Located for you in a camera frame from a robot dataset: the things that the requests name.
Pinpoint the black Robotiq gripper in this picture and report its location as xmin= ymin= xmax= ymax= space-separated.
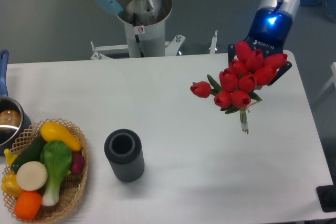
xmin=227 ymin=8 xmax=292 ymax=86

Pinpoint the red tulip bouquet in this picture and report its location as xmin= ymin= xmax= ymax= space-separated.
xmin=190 ymin=41 xmax=288 ymax=133

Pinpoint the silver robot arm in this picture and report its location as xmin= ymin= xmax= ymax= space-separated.
xmin=244 ymin=0 xmax=301 ymax=59

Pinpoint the black device at edge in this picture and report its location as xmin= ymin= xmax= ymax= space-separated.
xmin=316 ymin=185 xmax=335 ymax=212

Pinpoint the dark grey ribbed vase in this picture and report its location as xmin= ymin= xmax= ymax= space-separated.
xmin=104 ymin=129 xmax=145 ymax=183

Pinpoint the purple red radish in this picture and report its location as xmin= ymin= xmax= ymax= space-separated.
xmin=70 ymin=152 xmax=86 ymax=174

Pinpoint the yellow squash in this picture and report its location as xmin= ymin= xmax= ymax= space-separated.
xmin=40 ymin=122 xmax=82 ymax=152

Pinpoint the green bok choy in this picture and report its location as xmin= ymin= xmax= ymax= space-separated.
xmin=40 ymin=140 xmax=72 ymax=207

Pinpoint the woven wicker basket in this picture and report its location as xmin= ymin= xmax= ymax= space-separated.
xmin=1 ymin=118 xmax=89 ymax=223

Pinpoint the dark green cucumber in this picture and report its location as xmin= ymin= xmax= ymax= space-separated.
xmin=10 ymin=135 xmax=47 ymax=172

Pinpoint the beige round disc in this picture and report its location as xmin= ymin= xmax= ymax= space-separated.
xmin=16 ymin=161 xmax=48 ymax=191

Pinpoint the yellow banana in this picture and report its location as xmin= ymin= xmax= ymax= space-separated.
xmin=4 ymin=148 xmax=17 ymax=167

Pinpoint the orange fruit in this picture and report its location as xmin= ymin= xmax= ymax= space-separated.
xmin=14 ymin=191 xmax=42 ymax=220

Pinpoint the yellow bell pepper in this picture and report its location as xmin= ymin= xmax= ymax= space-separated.
xmin=1 ymin=172 xmax=24 ymax=198

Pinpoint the white frame at right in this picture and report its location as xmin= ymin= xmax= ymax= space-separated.
xmin=312 ymin=62 xmax=335 ymax=110

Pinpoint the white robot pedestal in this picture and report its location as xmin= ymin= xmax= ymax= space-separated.
xmin=94 ymin=0 xmax=185 ymax=58

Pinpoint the blue handled saucepan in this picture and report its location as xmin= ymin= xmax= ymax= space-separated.
xmin=1 ymin=49 xmax=31 ymax=156

